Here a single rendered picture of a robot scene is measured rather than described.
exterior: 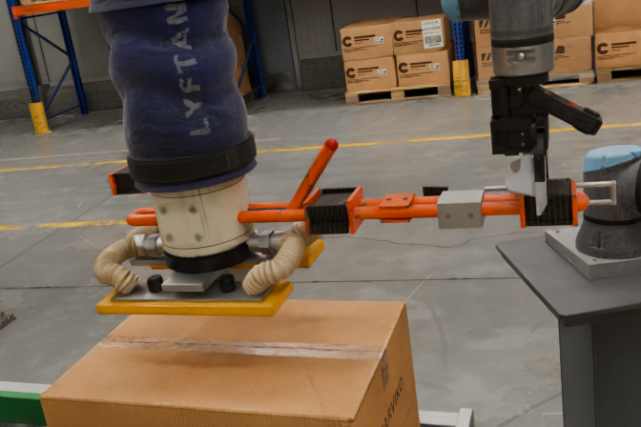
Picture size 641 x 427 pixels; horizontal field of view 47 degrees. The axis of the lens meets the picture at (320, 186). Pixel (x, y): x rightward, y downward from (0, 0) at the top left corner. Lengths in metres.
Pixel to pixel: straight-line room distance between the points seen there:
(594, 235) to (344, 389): 1.00
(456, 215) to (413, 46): 7.28
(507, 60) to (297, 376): 0.64
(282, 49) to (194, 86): 8.86
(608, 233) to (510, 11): 1.06
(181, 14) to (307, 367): 0.64
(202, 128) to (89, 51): 10.15
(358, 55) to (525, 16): 7.48
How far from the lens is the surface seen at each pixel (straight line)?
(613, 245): 2.06
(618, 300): 1.96
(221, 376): 1.38
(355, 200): 1.24
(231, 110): 1.26
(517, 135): 1.16
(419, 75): 8.49
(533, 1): 1.11
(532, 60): 1.12
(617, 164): 2.02
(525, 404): 2.91
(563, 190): 1.19
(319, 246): 1.44
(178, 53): 1.21
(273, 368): 1.37
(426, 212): 1.21
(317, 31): 9.98
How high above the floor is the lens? 1.63
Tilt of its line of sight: 17 degrees down
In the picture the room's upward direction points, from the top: 8 degrees counter-clockwise
